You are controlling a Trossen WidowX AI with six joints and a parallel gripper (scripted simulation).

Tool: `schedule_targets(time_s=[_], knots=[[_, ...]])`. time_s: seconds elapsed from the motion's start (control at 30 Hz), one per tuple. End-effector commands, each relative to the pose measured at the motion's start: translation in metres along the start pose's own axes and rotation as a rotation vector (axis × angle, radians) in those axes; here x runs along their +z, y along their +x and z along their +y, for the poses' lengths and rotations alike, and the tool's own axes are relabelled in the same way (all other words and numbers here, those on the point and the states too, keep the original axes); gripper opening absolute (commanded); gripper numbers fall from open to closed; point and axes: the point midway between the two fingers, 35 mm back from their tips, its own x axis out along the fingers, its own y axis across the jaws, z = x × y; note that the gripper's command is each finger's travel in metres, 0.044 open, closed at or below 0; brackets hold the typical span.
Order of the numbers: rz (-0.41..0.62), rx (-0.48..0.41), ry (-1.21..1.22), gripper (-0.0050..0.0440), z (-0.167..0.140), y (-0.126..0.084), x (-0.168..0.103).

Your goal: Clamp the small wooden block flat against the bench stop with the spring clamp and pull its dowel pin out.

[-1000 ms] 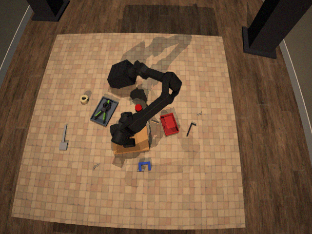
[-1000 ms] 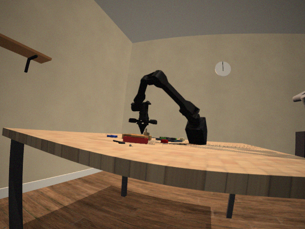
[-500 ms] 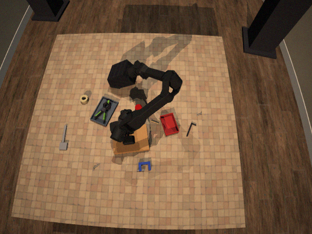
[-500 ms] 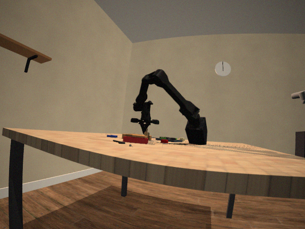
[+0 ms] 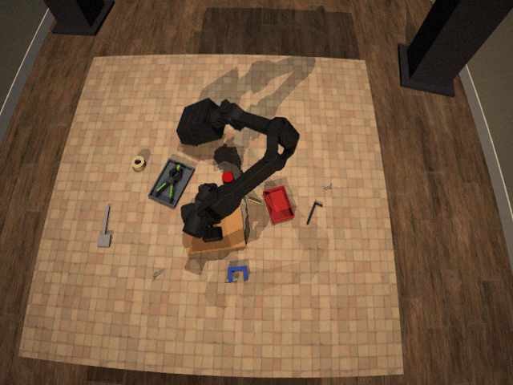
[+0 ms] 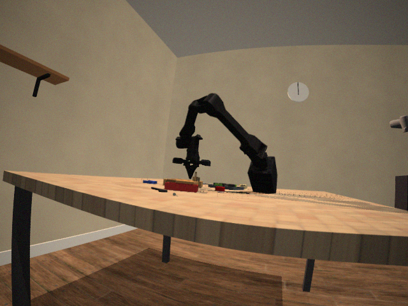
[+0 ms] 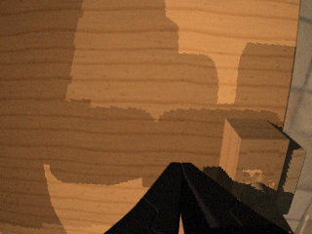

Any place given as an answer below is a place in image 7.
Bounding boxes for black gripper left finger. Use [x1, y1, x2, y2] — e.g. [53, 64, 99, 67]
[103, 162, 184, 234]

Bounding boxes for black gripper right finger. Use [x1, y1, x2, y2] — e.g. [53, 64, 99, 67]
[180, 163, 291, 234]

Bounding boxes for tan cylindrical pin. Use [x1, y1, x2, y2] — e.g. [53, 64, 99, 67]
[240, 182, 294, 234]

